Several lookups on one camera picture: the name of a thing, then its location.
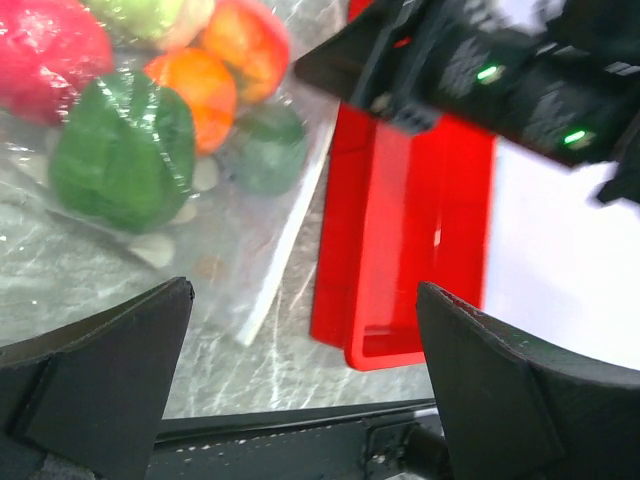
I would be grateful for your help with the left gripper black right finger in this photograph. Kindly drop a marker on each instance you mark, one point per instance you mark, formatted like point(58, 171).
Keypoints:
point(514, 406)

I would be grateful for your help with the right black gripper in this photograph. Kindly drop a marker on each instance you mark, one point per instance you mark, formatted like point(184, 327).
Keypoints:
point(373, 63)

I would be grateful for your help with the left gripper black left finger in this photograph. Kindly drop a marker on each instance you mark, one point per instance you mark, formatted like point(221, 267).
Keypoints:
point(93, 392)

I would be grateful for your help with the green lime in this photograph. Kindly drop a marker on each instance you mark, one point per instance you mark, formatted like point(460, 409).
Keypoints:
point(267, 149)

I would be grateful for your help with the orange fruit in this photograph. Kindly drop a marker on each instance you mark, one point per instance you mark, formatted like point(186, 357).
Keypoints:
point(206, 86)

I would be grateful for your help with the green bell pepper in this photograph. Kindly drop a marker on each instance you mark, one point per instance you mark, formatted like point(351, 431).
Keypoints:
point(126, 155)

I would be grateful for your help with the clear zip top bag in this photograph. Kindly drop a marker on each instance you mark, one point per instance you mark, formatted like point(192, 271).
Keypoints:
point(58, 266)

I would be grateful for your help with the light green apple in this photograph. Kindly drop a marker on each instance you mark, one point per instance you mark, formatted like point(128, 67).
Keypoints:
point(165, 25)

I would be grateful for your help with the red apple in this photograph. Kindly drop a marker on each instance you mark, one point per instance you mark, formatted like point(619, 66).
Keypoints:
point(50, 51)

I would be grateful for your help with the red tomato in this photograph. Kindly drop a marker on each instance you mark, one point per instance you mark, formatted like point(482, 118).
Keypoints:
point(253, 42)

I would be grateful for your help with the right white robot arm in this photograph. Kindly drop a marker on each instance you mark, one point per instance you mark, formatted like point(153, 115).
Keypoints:
point(569, 92)

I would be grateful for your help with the red plastic bin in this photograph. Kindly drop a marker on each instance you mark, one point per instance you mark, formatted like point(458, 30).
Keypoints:
point(400, 209)

